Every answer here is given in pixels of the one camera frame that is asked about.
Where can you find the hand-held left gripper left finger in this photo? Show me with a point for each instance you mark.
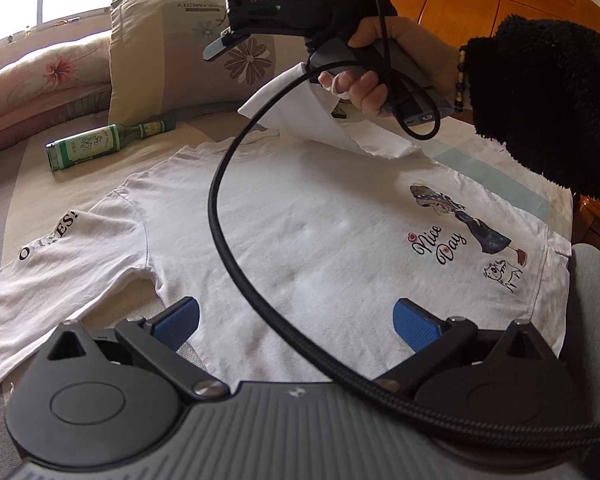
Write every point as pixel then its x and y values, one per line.
pixel 177 317

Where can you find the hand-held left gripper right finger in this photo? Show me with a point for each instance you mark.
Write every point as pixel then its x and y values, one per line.
pixel 415 325

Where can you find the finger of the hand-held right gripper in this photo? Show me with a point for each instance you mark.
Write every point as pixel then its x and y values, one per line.
pixel 220 49

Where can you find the white printed long-sleeve shirt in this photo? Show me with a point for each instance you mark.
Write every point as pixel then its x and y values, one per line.
pixel 305 220

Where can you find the person's right hand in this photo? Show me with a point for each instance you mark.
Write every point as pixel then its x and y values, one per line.
pixel 425 45

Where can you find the floral patchwork pillow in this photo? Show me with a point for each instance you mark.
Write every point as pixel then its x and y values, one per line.
pixel 145 60

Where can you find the green glass bottle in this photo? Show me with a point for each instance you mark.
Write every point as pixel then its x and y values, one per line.
pixel 87 142

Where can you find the folded pink floral quilt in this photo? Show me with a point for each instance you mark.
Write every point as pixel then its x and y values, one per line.
pixel 45 75

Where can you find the person's grey trousers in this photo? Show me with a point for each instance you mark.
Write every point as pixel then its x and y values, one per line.
pixel 592 310

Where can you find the wooden nightstand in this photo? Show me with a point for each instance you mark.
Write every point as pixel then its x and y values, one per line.
pixel 597 225

